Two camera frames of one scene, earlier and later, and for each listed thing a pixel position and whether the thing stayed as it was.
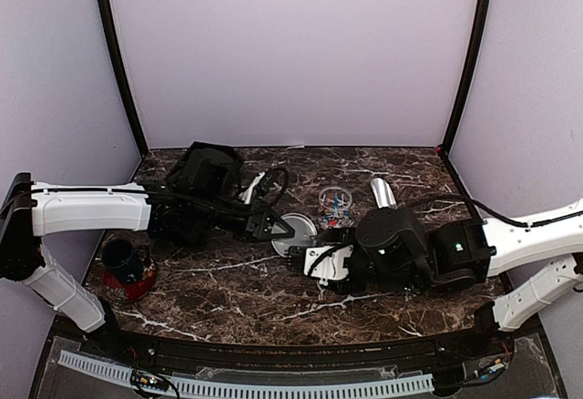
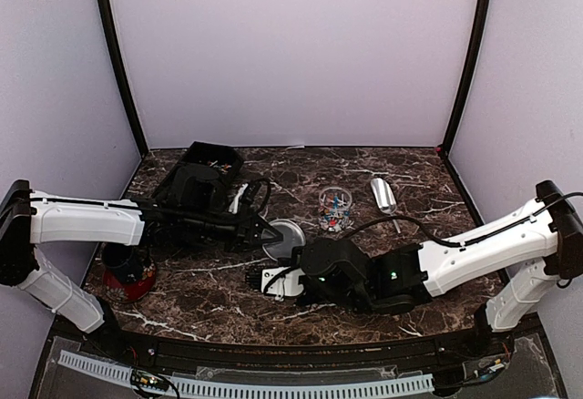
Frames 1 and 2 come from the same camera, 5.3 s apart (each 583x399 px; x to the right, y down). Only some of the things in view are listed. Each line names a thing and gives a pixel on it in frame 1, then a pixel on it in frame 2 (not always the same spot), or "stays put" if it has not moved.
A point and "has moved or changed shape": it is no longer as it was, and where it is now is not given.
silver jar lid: x=304 y=229 has moved or changed shape
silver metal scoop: x=383 y=193 stays put
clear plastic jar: x=334 y=202 stays put
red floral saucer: x=129 y=291 stays put
